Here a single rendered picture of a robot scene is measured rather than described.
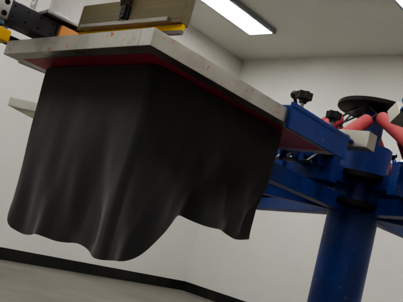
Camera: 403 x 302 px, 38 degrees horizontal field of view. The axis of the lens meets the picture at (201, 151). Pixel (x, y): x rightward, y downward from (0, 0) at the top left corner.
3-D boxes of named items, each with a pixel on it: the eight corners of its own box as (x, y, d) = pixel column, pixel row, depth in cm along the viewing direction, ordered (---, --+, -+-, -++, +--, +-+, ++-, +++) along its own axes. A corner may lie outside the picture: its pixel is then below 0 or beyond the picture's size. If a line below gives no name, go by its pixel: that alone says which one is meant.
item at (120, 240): (110, 260, 121) (164, 67, 127) (99, 257, 123) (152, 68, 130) (244, 287, 153) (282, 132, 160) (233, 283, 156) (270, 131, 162)
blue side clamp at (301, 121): (288, 127, 148) (294, 101, 149) (271, 126, 151) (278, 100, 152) (345, 160, 169) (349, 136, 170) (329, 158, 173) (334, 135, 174)
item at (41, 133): (101, 262, 119) (157, 63, 125) (-6, 225, 150) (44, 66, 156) (113, 265, 121) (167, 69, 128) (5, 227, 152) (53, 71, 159)
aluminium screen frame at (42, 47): (149, 45, 115) (155, 26, 115) (3, 54, 155) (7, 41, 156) (343, 156, 170) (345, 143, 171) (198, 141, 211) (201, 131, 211)
